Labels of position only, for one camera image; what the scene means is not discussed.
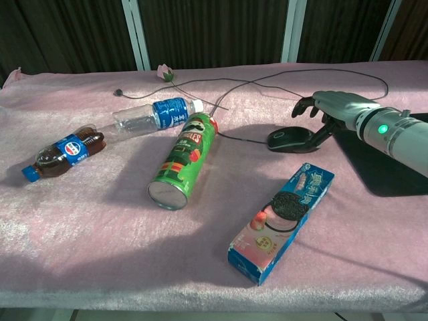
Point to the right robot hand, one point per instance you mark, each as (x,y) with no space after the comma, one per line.
(337,103)

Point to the black computer mouse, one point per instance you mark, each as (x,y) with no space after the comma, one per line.
(287,137)

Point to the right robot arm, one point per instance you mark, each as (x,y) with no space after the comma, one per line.
(398,132)

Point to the Oreo cookie box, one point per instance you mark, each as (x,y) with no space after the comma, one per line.
(284,219)

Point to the green Pringles can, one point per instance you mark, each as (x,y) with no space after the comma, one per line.
(184,160)

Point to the pink artificial rose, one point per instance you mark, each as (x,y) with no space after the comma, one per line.
(166,73)

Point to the clear water bottle blue label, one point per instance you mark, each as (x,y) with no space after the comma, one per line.
(157,117)

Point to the pink fuzzy tablecloth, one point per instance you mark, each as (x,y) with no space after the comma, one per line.
(133,234)

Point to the Pepsi cola bottle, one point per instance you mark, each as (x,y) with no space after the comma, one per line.
(67,150)

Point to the white partition frame post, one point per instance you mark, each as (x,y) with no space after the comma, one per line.
(386,28)
(290,30)
(135,33)

